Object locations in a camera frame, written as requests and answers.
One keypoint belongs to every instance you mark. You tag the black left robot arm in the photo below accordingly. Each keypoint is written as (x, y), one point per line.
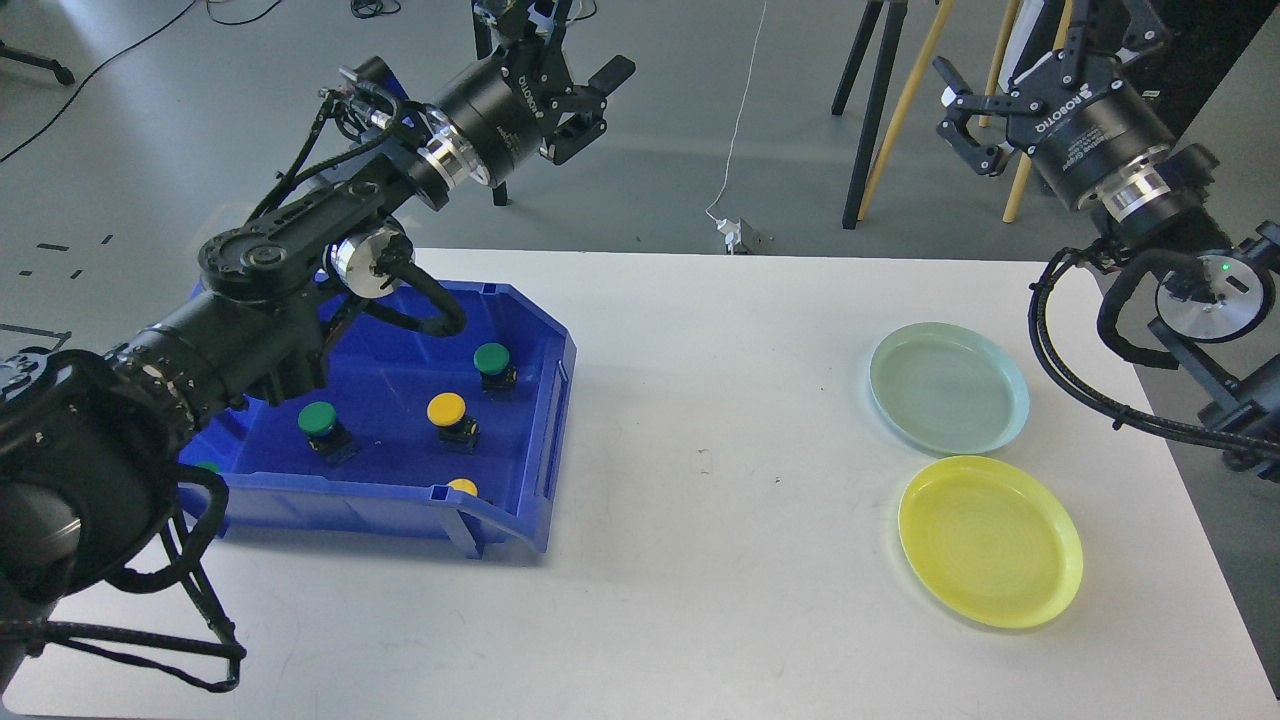
(104, 528)

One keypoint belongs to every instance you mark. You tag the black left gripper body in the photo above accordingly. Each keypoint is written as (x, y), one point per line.
(494, 115)

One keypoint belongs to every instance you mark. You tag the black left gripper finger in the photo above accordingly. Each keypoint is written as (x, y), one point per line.
(572, 135)
(593, 95)

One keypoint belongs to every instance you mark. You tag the black tripod legs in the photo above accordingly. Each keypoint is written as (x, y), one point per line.
(892, 15)

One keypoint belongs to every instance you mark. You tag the black stand foot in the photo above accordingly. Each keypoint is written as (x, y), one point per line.
(63, 75)

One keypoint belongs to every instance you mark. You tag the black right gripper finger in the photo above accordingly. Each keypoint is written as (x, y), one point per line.
(985, 159)
(959, 98)

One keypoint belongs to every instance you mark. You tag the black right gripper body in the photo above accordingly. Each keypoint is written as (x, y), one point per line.
(1085, 133)

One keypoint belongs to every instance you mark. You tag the green push button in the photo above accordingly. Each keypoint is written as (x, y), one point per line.
(494, 365)
(325, 434)

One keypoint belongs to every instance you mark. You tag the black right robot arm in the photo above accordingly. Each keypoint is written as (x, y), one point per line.
(1180, 284)

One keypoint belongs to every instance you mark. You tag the yellow push button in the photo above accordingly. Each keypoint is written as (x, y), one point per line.
(448, 414)
(463, 485)

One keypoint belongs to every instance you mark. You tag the black cabinet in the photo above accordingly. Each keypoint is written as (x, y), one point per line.
(1206, 40)

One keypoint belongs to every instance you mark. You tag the yellow push button front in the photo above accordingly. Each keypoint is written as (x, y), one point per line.
(463, 485)

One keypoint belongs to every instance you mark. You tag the green push button back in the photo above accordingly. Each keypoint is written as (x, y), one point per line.
(494, 365)

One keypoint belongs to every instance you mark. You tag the light green plate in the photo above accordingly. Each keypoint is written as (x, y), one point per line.
(948, 390)

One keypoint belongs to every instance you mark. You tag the white power adapter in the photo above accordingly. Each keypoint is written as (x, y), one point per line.
(739, 237)

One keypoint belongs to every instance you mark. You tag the yellow plate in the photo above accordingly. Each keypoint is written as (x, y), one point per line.
(990, 542)

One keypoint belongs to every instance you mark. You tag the blue plastic bin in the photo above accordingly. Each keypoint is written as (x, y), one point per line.
(381, 380)

